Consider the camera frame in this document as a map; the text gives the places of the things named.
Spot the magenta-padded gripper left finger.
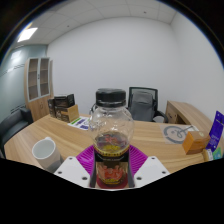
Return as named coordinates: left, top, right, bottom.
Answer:
left=53, top=144, right=97, bottom=190

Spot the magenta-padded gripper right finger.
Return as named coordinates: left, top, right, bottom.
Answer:
left=127, top=144, right=171, bottom=190

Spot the clear bottle with black cap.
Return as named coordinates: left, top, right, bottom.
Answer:
left=88, top=87, right=135, bottom=188

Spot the white grey mug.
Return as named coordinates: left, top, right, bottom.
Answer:
left=31, top=136, right=65, bottom=173

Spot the white printed leaflet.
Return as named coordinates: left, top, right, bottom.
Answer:
left=67, top=116, right=91, bottom=131

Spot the small orange wooden box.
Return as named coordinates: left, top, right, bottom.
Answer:
left=182, top=130, right=212, bottom=155

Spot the brown cardboard box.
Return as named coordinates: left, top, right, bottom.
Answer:
left=54, top=104, right=81, bottom=124

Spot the wooden side desk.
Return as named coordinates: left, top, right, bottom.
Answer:
left=165, top=99, right=216, bottom=134

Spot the black printed carton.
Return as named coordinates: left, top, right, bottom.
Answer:
left=47, top=98, right=58, bottom=118
left=53, top=93, right=76, bottom=109

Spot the grey mesh office chair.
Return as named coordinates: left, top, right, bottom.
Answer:
left=127, top=86, right=170, bottom=124

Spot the black sofa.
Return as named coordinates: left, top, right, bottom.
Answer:
left=0, top=107, right=34, bottom=158

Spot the purple standing package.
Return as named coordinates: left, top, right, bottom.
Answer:
left=205, top=110, right=224, bottom=152

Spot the wooden glass-door shelf cabinet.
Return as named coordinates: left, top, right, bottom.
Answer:
left=23, top=56, right=55, bottom=122

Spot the rectangular ceiling light panel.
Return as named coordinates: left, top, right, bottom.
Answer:
left=17, top=27, right=39, bottom=43

